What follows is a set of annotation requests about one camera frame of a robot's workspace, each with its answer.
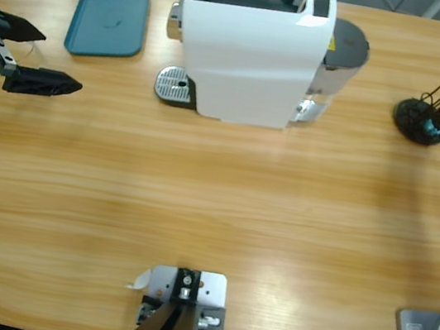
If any white capsule coffee machine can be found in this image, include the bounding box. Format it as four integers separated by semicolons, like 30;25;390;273
151;0;340;139

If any blue coffee capsule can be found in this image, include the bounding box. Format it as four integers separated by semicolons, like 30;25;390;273
422;117;440;137

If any teal plastic tray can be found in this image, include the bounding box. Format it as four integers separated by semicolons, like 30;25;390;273
61;0;151;66

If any wide white metal leg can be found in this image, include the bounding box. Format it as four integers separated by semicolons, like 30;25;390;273
421;0;440;21

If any dark grey water tank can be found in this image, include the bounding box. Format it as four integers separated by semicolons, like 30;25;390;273
300;15;375;133

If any white tape tab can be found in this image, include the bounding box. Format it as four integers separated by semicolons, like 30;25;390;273
124;266;153;293

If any white mounting block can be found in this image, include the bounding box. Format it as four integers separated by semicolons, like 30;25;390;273
135;261;233;330

